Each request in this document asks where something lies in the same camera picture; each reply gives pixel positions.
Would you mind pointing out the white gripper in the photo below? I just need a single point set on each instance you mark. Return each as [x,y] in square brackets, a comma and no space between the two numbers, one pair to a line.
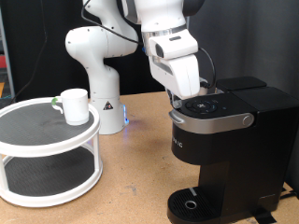
[180,77]

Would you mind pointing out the black Keurig coffee machine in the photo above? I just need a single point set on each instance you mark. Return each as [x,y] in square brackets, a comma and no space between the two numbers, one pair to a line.
[249,149]

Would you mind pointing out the white mug with green tape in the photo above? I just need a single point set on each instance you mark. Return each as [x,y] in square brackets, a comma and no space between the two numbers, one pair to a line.
[76,107]

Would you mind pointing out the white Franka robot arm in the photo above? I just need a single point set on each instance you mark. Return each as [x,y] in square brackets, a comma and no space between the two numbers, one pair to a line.
[102,84]

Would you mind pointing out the white two-tier turntable shelf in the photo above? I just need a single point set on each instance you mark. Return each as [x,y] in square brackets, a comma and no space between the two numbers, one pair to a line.
[46,124]

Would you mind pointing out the black tape strip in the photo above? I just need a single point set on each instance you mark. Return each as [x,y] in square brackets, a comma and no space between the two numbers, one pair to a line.
[264,217]

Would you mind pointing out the red object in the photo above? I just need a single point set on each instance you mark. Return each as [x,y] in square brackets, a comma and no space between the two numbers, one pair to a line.
[2,61]

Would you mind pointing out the grey metal frame post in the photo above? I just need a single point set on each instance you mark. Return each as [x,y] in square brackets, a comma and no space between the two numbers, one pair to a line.
[7,62]

